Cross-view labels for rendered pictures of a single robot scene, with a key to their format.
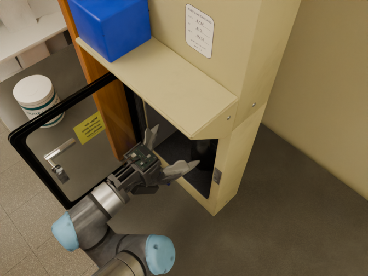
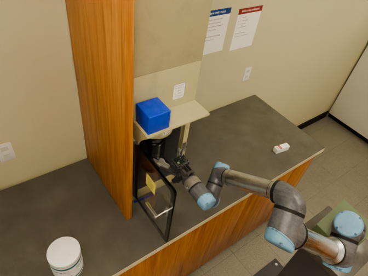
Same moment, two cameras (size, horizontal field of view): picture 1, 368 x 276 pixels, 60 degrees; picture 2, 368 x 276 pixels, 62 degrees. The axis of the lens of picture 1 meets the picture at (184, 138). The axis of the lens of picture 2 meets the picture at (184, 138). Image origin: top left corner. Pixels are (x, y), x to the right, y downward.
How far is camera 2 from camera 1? 1.18 m
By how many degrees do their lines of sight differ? 54
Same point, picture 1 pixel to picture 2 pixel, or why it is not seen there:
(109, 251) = (215, 189)
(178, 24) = (169, 96)
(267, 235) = (193, 159)
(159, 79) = (181, 115)
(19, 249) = not seen: outside the picture
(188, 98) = (193, 110)
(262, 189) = not seen: hidden behind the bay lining
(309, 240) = (198, 145)
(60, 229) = (208, 197)
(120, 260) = (227, 172)
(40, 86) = (64, 245)
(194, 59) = (175, 103)
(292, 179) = not seen: hidden behind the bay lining
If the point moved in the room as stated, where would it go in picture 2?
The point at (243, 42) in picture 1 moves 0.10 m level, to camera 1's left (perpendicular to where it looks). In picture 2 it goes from (195, 80) to (193, 93)
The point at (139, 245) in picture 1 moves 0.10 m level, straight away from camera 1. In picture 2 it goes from (219, 170) to (200, 173)
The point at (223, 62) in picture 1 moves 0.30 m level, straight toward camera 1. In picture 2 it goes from (188, 92) to (254, 112)
